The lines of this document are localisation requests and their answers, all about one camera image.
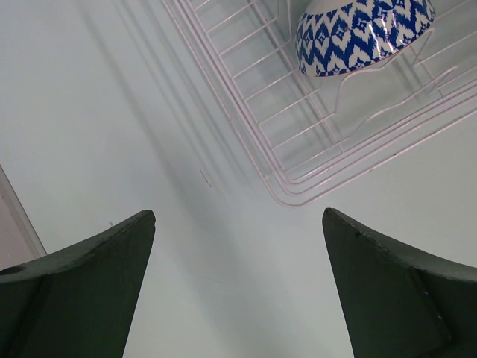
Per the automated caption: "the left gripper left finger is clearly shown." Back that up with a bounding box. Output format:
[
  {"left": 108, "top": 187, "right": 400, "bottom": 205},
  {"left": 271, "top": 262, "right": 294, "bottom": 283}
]
[{"left": 1, "top": 210, "right": 155, "bottom": 357}]

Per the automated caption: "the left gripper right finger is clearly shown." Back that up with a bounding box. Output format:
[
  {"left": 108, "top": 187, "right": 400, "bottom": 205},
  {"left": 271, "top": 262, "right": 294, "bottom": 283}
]
[{"left": 322, "top": 208, "right": 476, "bottom": 357}]

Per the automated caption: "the clear plastic dish rack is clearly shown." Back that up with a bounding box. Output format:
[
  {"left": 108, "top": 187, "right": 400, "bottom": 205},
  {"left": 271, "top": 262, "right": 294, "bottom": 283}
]
[{"left": 162, "top": 1, "right": 476, "bottom": 207}]

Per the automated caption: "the orange blue patterned bowl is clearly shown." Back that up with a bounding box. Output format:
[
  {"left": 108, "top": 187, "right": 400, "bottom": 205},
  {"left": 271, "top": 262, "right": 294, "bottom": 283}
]
[{"left": 294, "top": 1, "right": 436, "bottom": 77}]

